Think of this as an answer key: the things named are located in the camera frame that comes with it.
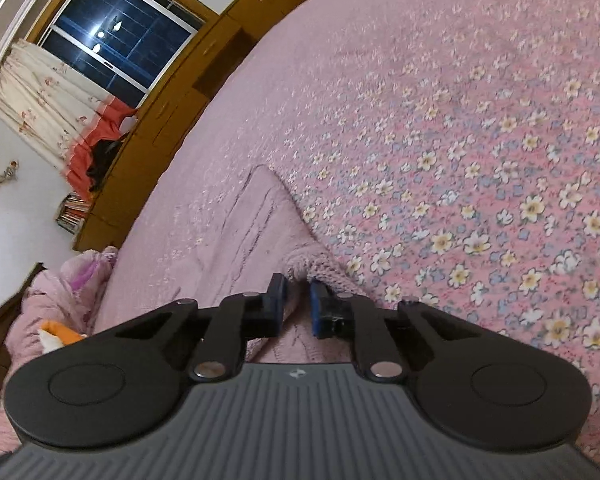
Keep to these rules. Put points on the pink floral bed sheet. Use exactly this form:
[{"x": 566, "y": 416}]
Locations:
[{"x": 430, "y": 110}]

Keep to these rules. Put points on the pink quilt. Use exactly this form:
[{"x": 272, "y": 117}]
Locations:
[{"x": 55, "y": 290}]

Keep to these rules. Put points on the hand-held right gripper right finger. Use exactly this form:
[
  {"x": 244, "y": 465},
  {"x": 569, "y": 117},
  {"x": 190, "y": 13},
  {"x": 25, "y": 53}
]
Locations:
[{"x": 316, "y": 311}]

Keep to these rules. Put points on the pink fuzzy garment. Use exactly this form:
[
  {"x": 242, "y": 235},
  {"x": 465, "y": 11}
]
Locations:
[{"x": 260, "y": 240}]

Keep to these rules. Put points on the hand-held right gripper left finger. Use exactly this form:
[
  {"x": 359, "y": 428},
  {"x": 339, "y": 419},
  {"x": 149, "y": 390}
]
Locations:
[{"x": 278, "y": 306}]

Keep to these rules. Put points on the dark glass window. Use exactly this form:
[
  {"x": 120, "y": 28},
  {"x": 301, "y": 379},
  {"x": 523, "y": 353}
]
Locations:
[{"x": 110, "y": 35}]

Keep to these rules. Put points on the white and orange plush toy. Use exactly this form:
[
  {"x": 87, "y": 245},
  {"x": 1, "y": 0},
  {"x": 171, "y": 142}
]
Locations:
[{"x": 55, "y": 335}]

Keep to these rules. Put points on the stack of books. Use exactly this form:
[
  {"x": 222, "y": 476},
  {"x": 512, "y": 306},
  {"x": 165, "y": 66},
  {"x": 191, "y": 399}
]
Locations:
[{"x": 72, "y": 212}]

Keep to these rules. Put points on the wooden cabinet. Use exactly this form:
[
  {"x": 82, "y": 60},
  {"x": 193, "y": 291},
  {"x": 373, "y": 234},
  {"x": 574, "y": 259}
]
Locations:
[{"x": 180, "y": 90}]

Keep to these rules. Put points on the cream floral curtain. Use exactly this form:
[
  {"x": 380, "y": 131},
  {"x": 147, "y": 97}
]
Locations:
[{"x": 35, "y": 95}]

